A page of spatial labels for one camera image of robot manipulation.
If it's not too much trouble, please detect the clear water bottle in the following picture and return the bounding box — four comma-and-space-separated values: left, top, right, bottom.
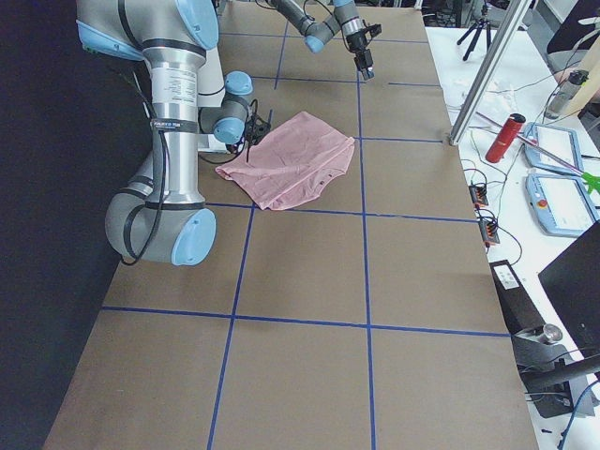
544, 69, 589, 119

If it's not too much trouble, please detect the pink Snoopy t-shirt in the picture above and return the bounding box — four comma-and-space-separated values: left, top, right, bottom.
216, 112, 354, 211

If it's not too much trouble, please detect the far blue teach pendant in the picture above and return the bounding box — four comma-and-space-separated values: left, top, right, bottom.
523, 123, 583, 175

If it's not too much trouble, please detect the red cylinder tube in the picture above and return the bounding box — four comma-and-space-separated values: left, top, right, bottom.
485, 112, 526, 163

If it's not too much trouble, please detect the near orange terminal block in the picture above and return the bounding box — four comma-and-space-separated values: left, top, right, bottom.
475, 208, 500, 248

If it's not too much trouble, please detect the small black tripod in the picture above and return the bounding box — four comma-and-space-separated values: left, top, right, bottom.
457, 1, 491, 61

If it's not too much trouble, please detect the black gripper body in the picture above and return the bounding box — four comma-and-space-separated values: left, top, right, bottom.
244, 112, 265, 143
346, 30, 368, 55

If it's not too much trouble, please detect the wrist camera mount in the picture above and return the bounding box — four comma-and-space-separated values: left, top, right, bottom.
365, 23, 383, 38
251, 112, 272, 144

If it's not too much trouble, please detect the black box with label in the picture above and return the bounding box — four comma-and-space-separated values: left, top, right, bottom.
489, 260, 546, 335

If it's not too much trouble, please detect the blue teach pendant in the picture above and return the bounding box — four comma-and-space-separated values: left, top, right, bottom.
523, 123, 583, 175
525, 173, 599, 238

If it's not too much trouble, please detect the black desk clamp mount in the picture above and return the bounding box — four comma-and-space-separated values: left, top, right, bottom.
511, 323, 599, 419

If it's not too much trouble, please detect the far orange terminal block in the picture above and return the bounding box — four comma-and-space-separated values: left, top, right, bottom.
468, 183, 488, 209

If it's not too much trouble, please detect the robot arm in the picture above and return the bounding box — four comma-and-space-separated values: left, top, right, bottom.
266, 0, 383, 81
77, 1, 253, 265

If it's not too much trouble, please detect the black monitor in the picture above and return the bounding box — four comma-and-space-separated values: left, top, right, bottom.
538, 222, 599, 349

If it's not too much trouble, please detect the aluminium frame post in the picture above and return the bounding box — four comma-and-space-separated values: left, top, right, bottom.
448, 0, 531, 146

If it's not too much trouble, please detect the orange terminal block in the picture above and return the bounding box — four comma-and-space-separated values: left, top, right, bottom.
475, 208, 500, 248
468, 183, 488, 209

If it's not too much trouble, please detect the near blue teach pendant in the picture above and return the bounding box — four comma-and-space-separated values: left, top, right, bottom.
525, 173, 599, 238

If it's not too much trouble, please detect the reacher grabber stick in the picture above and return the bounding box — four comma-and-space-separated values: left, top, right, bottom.
476, 112, 599, 193

